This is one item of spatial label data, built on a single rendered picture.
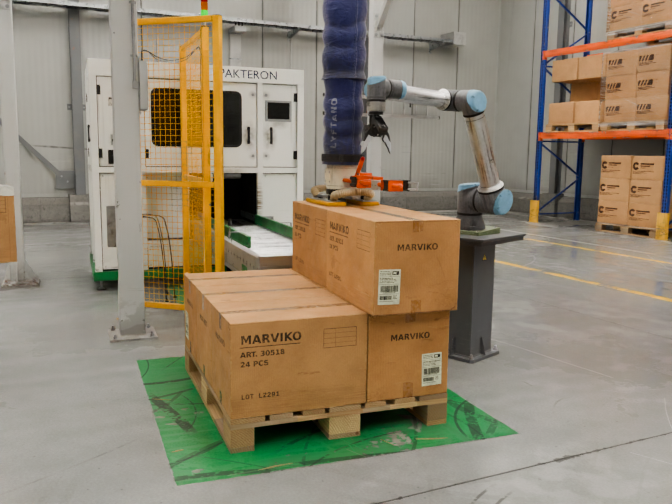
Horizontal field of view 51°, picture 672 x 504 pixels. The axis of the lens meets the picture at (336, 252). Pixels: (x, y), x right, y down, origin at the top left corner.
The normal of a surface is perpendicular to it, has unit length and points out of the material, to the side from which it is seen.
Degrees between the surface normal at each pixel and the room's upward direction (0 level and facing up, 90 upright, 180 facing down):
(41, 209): 90
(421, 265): 90
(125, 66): 90
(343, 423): 90
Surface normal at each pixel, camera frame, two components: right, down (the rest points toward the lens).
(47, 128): 0.44, 0.14
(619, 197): -0.88, 0.13
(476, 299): 0.72, 0.11
